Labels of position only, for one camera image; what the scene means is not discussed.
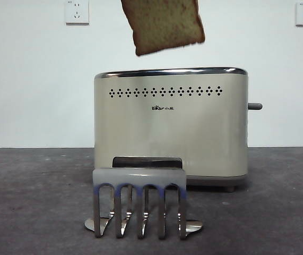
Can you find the brown bread slice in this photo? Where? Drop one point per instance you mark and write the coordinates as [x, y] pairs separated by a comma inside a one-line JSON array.
[[164, 24]]

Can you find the grey toaster lever knob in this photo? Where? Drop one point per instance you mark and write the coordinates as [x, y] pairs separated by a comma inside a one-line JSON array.
[[256, 106]]

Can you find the cream two-slot toaster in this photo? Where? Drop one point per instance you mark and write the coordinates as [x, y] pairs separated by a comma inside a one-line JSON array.
[[167, 132]]

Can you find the silver metal toast rack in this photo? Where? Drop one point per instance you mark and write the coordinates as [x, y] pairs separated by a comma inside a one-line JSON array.
[[140, 176]]

